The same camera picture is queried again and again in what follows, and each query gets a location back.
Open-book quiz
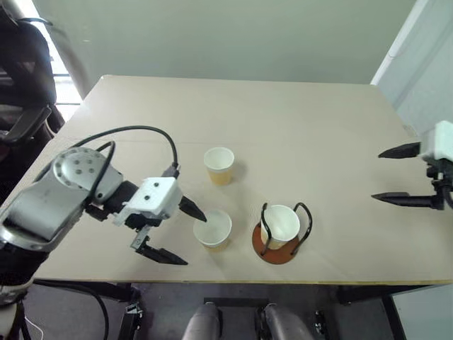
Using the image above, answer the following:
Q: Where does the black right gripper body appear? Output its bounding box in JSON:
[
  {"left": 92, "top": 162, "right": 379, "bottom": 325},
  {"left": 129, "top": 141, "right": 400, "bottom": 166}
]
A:
[{"left": 425, "top": 157, "right": 453, "bottom": 212}]

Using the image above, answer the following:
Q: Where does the black office chair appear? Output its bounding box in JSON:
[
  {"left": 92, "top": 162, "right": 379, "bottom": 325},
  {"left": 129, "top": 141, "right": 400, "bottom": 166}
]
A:
[{"left": 0, "top": 0, "right": 67, "bottom": 205}]

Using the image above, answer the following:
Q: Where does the tan paper cup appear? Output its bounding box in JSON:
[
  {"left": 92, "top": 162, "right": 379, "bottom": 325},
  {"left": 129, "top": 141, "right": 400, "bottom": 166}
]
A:
[
  {"left": 193, "top": 209, "right": 233, "bottom": 253},
  {"left": 203, "top": 147, "right": 236, "bottom": 186},
  {"left": 260, "top": 204, "right": 302, "bottom": 251}
]

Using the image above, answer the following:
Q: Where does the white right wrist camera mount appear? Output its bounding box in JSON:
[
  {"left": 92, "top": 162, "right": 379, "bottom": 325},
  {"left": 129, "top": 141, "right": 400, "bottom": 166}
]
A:
[{"left": 418, "top": 120, "right": 453, "bottom": 164}]

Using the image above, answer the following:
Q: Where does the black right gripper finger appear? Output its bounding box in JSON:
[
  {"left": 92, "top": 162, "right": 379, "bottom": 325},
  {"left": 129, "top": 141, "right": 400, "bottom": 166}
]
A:
[
  {"left": 370, "top": 191, "right": 435, "bottom": 208},
  {"left": 377, "top": 142, "right": 423, "bottom": 159}
]

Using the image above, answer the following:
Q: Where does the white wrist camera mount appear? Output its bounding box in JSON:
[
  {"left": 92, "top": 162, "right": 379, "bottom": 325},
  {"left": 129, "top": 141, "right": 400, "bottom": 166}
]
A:
[
  {"left": 112, "top": 176, "right": 183, "bottom": 227},
  {"left": 418, "top": 120, "right": 453, "bottom": 164}
]

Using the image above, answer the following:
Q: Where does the black table leg frame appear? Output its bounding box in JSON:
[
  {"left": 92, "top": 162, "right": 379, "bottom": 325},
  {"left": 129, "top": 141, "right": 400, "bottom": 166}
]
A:
[{"left": 105, "top": 282, "right": 144, "bottom": 340}]

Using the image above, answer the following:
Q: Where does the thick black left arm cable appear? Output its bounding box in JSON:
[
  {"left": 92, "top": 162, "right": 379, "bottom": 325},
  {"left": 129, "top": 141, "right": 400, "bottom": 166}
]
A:
[{"left": 69, "top": 125, "right": 182, "bottom": 178}]

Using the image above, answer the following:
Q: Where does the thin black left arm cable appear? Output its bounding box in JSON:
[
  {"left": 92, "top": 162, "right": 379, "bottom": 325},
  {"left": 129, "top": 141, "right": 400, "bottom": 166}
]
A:
[{"left": 84, "top": 140, "right": 117, "bottom": 207}]

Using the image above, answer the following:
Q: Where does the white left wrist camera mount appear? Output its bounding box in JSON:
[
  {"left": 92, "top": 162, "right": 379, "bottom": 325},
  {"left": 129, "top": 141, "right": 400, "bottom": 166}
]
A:
[{"left": 112, "top": 176, "right": 183, "bottom": 227}]

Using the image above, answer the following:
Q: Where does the white board panel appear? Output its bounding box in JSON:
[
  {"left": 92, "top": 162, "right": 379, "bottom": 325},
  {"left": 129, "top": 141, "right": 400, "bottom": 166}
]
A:
[{"left": 390, "top": 283, "right": 453, "bottom": 340}]

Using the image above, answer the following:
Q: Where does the black floor cable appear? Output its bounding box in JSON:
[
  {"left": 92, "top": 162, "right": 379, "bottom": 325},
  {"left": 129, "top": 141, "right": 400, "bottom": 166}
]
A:
[{"left": 34, "top": 280, "right": 110, "bottom": 340}]

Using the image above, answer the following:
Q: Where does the grey rounded shape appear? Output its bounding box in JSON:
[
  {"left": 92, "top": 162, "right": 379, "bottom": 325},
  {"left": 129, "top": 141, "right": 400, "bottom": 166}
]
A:
[
  {"left": 260, "top": 303, "right": 315, "bottom": 340},
  {"left": 181, "top": 302, "right": 223, "bottom": 340}
]

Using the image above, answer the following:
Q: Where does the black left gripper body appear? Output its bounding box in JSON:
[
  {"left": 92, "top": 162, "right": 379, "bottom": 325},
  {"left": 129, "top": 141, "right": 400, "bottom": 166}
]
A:
[{"left": 124, "top": 211, "right": 168, "bottom": 250}]

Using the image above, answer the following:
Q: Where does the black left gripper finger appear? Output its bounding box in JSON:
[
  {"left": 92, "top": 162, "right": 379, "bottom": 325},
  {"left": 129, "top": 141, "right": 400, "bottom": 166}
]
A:
[
  {"left": 179, "top": 196, "right": 207, "bottom": 223},
  {"left": 135, "top": 244, "right": 189, "bottom": 266}
]

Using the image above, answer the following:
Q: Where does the black wire cup holder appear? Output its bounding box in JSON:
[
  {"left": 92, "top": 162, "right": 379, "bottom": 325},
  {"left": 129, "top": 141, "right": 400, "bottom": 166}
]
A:
[{"left": 252, "top": 201, "right": 314, "bottom": 265}]

